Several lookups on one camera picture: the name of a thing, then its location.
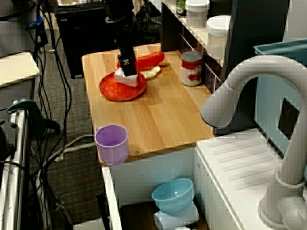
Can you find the light blue toy cabinet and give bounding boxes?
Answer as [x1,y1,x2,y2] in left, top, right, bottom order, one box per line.
[253,38,307,166]

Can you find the cream desk panel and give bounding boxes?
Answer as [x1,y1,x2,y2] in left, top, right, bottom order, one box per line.
[0,51,41,89]

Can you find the green label tin can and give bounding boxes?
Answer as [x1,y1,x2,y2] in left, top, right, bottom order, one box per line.
[176,0,187,17]

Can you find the blue cable connector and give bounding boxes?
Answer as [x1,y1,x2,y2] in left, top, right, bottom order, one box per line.
[25,15,47,32]

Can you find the aluminium frame rail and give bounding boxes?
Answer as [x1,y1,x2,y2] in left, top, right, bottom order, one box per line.
[0,105,31,230]

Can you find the dark upright panel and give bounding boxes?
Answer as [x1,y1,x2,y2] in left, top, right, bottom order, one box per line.
[222,0,290,75]

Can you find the toy ham slice red rind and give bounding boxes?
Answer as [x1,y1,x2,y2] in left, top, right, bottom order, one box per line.
[114,68,141,88]

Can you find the light blue cup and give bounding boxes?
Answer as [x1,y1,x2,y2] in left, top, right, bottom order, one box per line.
[153,205,200,230]

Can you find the white toy sink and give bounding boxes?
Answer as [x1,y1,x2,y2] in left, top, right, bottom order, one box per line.
[102,128,307,230]

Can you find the grey toy faucet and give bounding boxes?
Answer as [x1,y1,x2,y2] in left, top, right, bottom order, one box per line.
[200,55,307,230]

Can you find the red plate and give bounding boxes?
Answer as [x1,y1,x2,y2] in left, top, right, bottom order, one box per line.
[99,71,147,101]

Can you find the long black cable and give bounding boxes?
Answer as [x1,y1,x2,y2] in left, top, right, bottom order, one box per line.
[47,0,73,154]
[35,0,52,120]

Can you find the light blue bowl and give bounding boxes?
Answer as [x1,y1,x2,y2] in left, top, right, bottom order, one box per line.
[151,177,195,216]

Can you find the large white lidded jar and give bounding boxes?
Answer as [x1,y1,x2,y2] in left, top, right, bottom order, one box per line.
[205,15,231,59]

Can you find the small white lidded jar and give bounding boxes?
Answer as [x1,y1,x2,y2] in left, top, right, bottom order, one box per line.
[184,0,211,28]

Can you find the tomato label tin can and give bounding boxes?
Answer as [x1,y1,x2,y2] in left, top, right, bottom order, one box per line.
[180,51,203,87]

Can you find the grey power cable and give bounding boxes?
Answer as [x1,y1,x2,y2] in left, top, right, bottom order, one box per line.
[35,135,96,173]

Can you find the orange toy sausage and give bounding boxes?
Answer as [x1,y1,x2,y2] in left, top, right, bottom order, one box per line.
[117,51,165,70]

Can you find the cream scalloped plate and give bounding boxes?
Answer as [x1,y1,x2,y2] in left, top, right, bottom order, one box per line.
[138,61,171,81]

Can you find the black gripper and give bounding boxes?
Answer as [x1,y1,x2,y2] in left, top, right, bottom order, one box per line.
[106,17,138,78]

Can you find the purple plastic mug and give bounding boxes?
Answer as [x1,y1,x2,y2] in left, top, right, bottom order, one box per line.
[94,124,130,166]

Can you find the black computer tower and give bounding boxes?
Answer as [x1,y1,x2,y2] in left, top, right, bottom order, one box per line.
[55,2,125,80]

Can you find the green handled tool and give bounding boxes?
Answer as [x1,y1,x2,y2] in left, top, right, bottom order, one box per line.
[6,99,61,138]

